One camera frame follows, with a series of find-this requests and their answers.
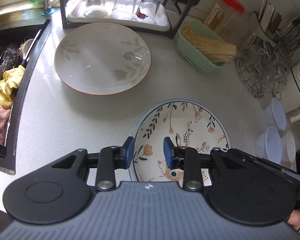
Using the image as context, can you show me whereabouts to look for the clear jar with red lid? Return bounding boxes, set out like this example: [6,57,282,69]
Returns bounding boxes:
[204,0,246,40]

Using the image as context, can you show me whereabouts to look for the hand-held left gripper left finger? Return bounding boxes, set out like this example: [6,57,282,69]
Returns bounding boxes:
[51,137,135,191]

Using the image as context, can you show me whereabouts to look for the white plastic bowl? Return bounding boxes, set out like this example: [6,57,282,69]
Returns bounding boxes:
[255,127,283,165]
[264,98,287,130]
[281,131,297,163]

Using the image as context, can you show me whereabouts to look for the green plastic basket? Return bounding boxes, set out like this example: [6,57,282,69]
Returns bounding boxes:
[176,21,237,73]

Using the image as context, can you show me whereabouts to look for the black metal rack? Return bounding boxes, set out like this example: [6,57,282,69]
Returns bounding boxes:
[51,0,198,39]

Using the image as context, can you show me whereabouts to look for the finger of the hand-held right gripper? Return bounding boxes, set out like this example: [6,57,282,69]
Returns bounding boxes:
[228,148,260,165]

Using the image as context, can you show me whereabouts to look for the metal wire cup rack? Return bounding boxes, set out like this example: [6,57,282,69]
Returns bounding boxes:
[235,55,289,98]

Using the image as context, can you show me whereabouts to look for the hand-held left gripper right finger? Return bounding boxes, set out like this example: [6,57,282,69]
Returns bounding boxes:
[164,137,240,192]

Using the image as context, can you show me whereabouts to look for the yellow cloth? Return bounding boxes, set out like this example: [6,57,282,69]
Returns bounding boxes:
[0,65,25,110]

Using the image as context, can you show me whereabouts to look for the steel wool scrubber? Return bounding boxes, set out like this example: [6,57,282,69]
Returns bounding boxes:
[0,42,22,71]

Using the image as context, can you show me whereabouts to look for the wire rack of glass cups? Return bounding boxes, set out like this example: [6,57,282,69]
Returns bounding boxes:
[239,41,289,93]

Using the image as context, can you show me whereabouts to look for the white plate with leaf print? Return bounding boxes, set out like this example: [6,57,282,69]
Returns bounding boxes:
[54,22,152,95]

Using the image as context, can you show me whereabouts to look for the floral plate with blue rim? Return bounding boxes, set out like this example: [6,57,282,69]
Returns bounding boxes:
[130,99,232,183]

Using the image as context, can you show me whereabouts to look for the bundle of bamboo sticks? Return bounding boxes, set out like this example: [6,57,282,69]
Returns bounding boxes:
[181,25,237,63]

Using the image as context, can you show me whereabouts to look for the metal cutlery holder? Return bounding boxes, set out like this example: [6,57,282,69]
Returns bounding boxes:
[277,11,300,51]

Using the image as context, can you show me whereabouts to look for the green chopstick holder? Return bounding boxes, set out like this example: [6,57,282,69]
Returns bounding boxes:
[254,0,283,44]

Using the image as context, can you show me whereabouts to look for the white handled brush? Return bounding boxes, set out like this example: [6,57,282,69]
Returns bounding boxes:
[20,39,35,67]

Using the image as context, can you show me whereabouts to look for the white plastic tray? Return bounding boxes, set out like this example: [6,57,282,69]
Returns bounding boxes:
[67,0,171,30]

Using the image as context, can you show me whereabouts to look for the black sink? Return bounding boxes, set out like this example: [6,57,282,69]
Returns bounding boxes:
[0,7,53,175]

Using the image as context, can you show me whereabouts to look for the person's right hand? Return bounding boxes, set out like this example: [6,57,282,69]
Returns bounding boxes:
[287,210,300,236]

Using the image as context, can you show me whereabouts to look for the clear drinking glass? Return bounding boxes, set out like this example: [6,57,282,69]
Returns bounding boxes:
[111,0,138,20]
[84,0,108,18]
[135,0,162,24]

